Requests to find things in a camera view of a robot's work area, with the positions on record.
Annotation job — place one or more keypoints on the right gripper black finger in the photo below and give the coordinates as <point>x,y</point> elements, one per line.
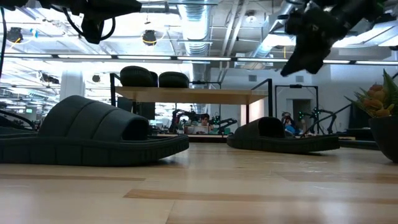
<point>320,57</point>
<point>300,60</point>

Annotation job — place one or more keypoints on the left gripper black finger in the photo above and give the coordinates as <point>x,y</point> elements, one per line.
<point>93,31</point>

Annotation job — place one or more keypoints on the black rubber slide sandal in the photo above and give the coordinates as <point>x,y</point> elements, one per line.
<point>174,80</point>
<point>136,76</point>
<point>258,130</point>
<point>77,124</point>

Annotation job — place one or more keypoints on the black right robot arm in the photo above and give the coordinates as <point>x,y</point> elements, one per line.
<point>370,6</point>

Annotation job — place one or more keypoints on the background black robot arm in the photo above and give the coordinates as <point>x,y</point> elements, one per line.
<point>323,112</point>
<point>178,116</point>
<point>228,121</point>

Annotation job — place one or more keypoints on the black ceiling-mounted device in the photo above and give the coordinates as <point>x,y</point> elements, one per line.
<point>149,38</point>
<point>95,78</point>
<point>15,35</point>

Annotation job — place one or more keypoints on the linear ceiling light bar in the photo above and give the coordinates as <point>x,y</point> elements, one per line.
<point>146,57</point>

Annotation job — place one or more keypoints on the person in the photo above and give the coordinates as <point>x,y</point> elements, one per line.
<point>290,127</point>
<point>205,119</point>

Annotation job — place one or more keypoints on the black background monitor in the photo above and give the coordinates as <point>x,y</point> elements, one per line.
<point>146,110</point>

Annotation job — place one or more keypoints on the potted succulent plant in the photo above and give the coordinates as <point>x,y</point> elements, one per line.
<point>385,137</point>

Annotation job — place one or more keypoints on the background wooden workbench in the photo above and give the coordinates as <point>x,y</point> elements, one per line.
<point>192,136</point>

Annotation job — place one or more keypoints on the black metal frame stand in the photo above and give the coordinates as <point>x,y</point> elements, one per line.
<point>295,86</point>

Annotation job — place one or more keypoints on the silver ventilation duct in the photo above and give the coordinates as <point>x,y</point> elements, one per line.
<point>196,28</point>

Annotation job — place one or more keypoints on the wooden shelf with black frame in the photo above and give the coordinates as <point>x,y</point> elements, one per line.
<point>186,95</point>

